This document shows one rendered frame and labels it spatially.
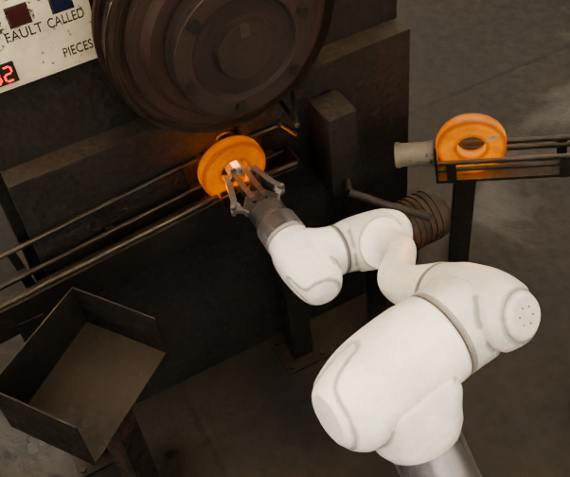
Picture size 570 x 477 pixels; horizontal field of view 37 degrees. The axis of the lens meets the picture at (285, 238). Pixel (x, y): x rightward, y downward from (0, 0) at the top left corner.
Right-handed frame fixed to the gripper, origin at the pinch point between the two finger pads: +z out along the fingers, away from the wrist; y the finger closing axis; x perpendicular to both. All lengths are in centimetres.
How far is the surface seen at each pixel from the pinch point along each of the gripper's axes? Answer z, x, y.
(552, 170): -31, -10, 64
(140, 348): -24.6, -14.3, -34.4
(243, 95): -9.6, 25.5, 1.3
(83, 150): 9.4, 10.4, -28.2
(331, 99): 2.6, 3.4, 26.9
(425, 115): 61, -80, 97
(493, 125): -22, 1, 54
